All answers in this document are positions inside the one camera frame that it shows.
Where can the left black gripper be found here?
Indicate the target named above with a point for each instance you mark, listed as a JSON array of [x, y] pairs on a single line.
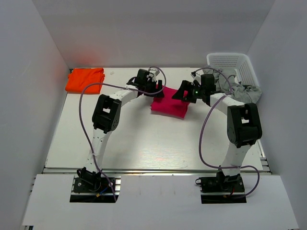
[[160, 85]]

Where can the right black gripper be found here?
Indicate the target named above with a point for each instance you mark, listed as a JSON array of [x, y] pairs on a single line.
[[185, 86]]

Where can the crimson red t-shirt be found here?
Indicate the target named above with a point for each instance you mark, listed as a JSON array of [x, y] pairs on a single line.
[[169, 106]]

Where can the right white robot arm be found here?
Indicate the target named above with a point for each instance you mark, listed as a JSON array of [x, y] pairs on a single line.
[[243, 125]]

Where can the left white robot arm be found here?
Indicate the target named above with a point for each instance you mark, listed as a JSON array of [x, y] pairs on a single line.
[[106, 114]]

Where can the grey t-shirt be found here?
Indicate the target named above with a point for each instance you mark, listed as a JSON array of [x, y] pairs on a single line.
[[240, 92]]

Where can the white plastic laundry basket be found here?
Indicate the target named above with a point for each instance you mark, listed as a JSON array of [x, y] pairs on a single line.
[[239, 62]]

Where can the folded orange t-shirt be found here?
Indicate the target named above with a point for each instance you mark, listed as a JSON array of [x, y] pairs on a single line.
[[78, 79]]

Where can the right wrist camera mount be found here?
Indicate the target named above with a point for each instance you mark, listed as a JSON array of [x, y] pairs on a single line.
[[196, 77]]

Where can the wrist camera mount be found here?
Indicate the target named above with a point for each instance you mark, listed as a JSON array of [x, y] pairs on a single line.
[[196, 77], [153, 73]]

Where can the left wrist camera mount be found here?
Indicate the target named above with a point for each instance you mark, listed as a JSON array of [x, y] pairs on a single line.
[[153, 73]]

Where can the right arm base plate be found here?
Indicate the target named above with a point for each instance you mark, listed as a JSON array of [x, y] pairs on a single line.
[[213, 192]]

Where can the aluminium table edge rail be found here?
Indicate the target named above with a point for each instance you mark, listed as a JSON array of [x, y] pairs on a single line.
[[74, 171]]

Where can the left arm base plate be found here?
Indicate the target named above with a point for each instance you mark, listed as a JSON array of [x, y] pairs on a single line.
[[94, 189]]

